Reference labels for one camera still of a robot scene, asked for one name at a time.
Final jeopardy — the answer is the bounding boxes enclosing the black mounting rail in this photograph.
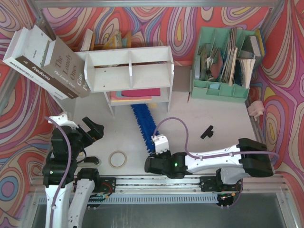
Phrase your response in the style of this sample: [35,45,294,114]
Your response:
[73,175,238,194]

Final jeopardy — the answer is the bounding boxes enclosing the white wooden bookshelf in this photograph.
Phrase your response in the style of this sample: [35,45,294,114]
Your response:
[77,46,174,114]

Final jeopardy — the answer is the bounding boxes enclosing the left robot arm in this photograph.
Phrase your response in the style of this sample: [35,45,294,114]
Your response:
[42,114,104,228]

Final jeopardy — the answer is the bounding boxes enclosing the stack of coloured paper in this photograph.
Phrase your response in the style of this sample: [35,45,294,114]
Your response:
[110,88,161,102]

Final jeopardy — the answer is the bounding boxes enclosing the taupe book Lonely Ones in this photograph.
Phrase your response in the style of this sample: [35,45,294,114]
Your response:
[42,37,90,98]

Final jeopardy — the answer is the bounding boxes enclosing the brown book Fredonia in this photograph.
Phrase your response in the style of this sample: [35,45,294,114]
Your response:
[16,26,77,100]

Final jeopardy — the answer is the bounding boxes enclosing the black clip object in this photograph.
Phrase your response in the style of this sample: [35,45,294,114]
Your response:
[200,125,214,139]

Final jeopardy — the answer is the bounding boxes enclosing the white book Mademoiselle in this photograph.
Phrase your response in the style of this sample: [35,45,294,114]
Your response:
[3,29,53,95]

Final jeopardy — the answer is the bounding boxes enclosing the yellow sticky note pad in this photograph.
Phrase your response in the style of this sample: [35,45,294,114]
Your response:
[148,103,157,108]

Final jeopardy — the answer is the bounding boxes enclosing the pink piggy figure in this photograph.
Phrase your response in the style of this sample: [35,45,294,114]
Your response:
[247,100,265,121]

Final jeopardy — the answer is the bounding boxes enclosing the black stapler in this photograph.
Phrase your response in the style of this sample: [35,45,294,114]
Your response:
[84,156,101,165]

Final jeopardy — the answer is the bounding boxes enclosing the masking tape roll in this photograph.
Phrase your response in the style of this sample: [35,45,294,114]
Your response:
[108,151,127,169]

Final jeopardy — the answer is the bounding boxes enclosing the blue microfiber duster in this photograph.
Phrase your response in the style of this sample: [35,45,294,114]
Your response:
[131,104,156,154]

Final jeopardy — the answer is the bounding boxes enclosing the mint green desk organizer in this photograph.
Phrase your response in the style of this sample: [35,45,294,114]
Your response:
[190,27,266,103]

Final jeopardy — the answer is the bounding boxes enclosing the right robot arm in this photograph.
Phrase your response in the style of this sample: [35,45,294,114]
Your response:
[144,138,277,185]

